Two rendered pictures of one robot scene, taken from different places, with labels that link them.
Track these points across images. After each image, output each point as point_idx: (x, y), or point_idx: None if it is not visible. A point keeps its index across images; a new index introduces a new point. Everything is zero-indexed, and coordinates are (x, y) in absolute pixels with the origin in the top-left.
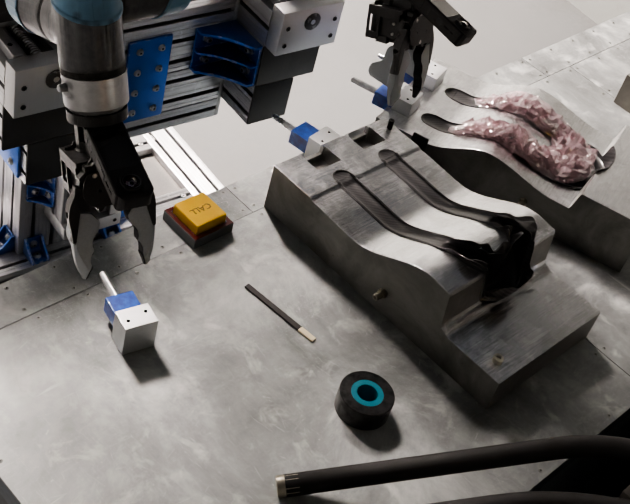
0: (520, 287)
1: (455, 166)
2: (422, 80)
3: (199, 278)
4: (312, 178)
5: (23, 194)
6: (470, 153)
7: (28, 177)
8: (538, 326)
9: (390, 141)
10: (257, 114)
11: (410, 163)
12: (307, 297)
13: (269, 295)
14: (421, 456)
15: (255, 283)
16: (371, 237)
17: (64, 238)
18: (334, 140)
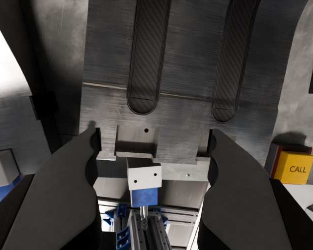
0: None
1: (22, 44)
2: (86, 141)
3: None
4: (252, 130)
5: (168, 241)
6: None
7: None
8: None
9: (113, 118)
10: (106, 237)
11: (124, 71)
12: (290, 50)
13: (307, 74)
14: None
15: (303, 91)
16: (279, 21)
17: (159, 212)
18: (177, 161)
